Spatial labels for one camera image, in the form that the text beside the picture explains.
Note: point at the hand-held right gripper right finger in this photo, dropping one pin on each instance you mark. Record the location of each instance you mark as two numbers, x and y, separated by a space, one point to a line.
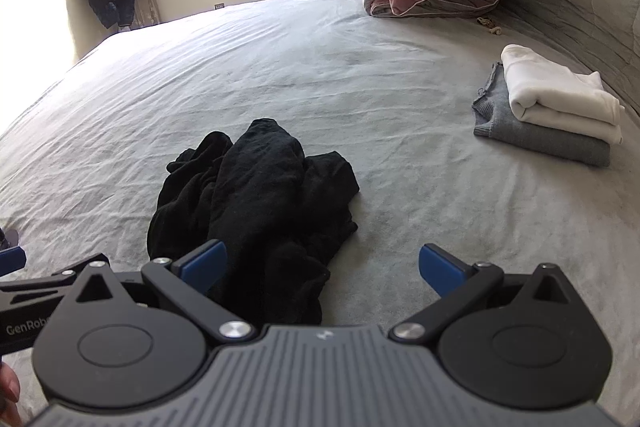
435 269

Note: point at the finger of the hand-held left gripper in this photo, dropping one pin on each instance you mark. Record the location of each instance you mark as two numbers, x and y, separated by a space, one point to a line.
12 259

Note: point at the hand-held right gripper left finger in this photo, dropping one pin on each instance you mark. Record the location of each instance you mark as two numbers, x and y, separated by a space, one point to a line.
202 264

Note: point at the black t-shirt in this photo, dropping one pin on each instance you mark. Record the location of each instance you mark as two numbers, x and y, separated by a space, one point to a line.
260 207

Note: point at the person's left hand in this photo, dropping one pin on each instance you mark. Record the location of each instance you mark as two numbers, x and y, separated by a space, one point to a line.
9 392

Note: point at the folded grey garment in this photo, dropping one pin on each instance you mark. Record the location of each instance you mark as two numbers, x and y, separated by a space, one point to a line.
530 134

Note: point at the folded white garment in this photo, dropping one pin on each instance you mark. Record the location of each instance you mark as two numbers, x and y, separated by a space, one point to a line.
550 92

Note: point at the small brown trinket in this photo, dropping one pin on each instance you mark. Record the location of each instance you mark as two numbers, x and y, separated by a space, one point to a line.
490 27

